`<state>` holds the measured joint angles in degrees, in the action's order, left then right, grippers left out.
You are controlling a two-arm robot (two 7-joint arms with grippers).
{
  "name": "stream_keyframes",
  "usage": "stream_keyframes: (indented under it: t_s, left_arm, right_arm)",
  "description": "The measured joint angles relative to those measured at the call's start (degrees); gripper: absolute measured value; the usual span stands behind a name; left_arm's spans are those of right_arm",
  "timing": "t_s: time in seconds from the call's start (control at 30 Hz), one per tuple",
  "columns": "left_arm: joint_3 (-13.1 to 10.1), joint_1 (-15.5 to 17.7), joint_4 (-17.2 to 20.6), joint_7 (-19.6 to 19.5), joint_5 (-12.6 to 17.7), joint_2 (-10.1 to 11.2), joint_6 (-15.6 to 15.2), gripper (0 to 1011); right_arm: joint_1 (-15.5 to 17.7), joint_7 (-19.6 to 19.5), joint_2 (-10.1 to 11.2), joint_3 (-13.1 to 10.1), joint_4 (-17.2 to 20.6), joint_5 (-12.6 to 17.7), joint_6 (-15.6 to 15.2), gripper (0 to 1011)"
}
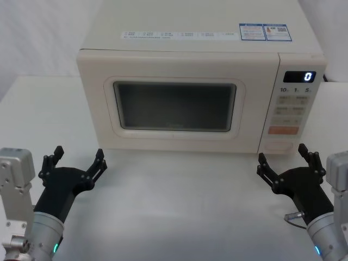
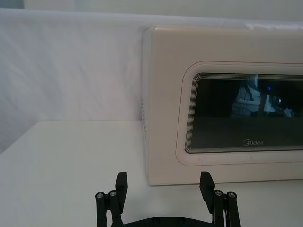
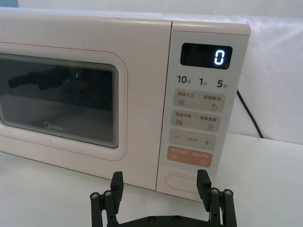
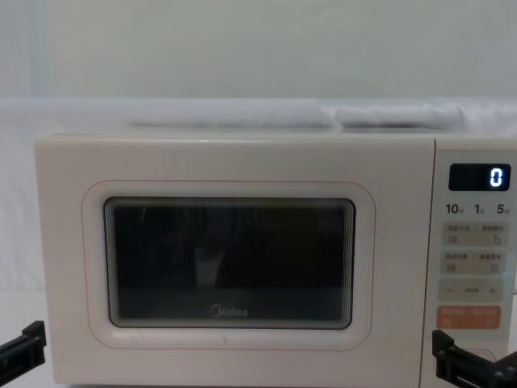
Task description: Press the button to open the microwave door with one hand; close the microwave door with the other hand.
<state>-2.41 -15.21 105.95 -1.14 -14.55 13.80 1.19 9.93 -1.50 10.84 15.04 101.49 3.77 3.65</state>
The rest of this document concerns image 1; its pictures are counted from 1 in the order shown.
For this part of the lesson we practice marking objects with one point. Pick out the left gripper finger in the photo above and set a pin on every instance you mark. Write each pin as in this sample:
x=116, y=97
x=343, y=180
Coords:
x=95, y=168
x=49, y=163

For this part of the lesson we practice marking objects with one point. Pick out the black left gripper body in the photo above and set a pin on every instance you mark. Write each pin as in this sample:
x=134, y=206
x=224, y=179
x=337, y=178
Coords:
x=61, y=187

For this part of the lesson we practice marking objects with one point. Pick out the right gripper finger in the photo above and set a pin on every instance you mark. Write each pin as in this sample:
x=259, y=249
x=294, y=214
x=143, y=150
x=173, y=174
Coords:
x=312, y=160
x=267, y=172

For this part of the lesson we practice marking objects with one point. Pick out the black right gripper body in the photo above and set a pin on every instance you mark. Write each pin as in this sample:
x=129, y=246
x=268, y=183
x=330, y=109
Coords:
x=307, y=187

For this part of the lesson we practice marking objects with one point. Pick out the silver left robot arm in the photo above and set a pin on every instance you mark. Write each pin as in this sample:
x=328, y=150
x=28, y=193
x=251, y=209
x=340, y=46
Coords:
x=16, y=190

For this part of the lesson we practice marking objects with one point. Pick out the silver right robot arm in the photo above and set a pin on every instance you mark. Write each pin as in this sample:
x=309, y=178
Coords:
x=337, y=185

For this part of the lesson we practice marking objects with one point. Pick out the white table cloth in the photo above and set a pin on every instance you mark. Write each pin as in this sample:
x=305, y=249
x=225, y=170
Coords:
x=174, y=206

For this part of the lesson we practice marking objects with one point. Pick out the white curtain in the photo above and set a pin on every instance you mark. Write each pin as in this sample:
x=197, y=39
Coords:
x=40, y=38

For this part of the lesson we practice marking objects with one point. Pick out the cream microwave oven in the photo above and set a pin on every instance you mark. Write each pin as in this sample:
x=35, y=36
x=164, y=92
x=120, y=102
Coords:
x=174, y=62

